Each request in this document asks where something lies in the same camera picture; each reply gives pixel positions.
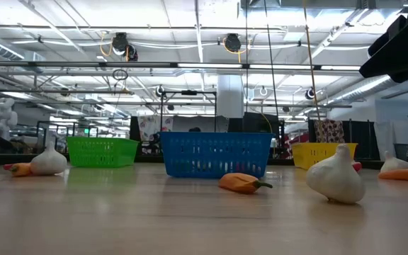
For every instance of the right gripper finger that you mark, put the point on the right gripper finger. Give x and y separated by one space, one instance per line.
402 60
390 39

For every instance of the white toy garlic bulb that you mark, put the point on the white toy garlic bulb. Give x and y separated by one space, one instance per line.
335 180
393 164
48 161

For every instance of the orange carrot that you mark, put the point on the orange carrot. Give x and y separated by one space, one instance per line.
402 175

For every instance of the blue plastic basket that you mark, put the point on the blue plastic basket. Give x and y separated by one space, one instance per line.
216 156

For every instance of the orange toy chili pepper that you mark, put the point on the orange toy chili pepper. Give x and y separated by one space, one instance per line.
239 183
20 170

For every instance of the red toy chili pepper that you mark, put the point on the red toy chili pepper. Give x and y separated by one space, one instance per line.
6 166

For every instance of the white hanging sheet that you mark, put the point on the white hanging sheet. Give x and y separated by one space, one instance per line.
391 136

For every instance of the black fabric partition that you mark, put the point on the black fabric partition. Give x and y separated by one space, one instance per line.
361 141

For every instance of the red brown patterned cloth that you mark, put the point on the red brown patterned cloth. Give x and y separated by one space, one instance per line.
329 131

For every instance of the yellow plastic basket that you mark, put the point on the yellow plastic basket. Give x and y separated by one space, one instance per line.
310 156

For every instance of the black room divider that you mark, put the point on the black room divider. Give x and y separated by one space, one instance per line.
257 124

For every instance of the white building pillar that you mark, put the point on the white building pillar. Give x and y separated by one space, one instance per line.
230 99

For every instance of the long LED light bar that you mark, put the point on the long LED light bar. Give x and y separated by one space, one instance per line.
207 66

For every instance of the floral patterned cloth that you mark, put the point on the floral patterned cloth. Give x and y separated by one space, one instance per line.
151 127

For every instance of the green plastic basket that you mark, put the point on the green plastic basket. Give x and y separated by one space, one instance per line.
101 152

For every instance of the green exit sign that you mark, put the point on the green exit sign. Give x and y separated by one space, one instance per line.
86 131

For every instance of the white humanoid robot figure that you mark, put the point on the white humanoid robot figure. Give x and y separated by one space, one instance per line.
4 117

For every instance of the silver ventilation duct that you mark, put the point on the silver ventilation duct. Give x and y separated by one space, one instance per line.
367 88

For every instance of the black metal gantry frame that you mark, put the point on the black metal gantry frame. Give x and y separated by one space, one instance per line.
189 92

